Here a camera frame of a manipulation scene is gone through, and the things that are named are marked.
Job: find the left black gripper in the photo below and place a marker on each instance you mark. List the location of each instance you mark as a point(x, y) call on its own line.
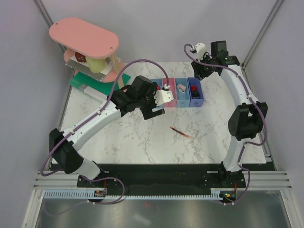
point(147, 113)

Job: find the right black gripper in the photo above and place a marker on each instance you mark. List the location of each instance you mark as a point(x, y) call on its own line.
point(197, 67)

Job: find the red black round stamp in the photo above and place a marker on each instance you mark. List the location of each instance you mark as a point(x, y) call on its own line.
point(193, 89)

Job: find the purple drawer bin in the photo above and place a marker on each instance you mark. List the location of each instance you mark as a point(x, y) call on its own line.
point(197, 83)

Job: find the pink eraser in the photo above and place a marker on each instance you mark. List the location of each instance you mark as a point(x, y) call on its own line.
point(182, 88)

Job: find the light blue drawer bin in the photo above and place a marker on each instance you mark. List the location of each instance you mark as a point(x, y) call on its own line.
point(158, 81)

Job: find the pink drawer bin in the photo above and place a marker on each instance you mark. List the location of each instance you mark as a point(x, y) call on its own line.
point(172, 92)

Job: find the red pen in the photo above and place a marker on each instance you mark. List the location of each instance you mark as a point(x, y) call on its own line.
point(179, 132)

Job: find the blue pencil sharpener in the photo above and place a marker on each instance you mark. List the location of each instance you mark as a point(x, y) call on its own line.
point(195, 95)

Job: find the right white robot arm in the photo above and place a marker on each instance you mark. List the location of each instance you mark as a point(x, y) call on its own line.
point(249, 116)

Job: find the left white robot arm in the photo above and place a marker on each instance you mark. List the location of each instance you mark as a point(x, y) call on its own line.
point(64, 146)

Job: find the cream yellow cylinder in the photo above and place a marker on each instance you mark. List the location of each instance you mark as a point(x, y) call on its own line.
point(96, 65)

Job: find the white silver box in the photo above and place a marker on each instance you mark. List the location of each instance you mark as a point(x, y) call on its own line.
point(107, 75)

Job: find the dark red card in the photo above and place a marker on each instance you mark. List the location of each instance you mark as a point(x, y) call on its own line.
point(80, 58)

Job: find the pink tiered shelf stand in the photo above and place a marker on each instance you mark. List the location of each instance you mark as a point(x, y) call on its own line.
point(90, 40)

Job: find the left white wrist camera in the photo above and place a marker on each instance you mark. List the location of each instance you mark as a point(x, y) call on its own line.
point(161, 96)

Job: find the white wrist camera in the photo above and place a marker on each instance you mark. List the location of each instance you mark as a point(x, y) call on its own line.
point(161, 96)
point(200, 49)

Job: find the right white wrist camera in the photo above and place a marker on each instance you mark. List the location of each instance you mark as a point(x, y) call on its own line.
point(200, 49)

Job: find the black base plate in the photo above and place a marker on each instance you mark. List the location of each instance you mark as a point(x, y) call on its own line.
point(164, 179)

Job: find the light blue cable duct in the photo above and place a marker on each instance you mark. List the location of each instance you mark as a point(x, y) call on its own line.
point(91, 194)

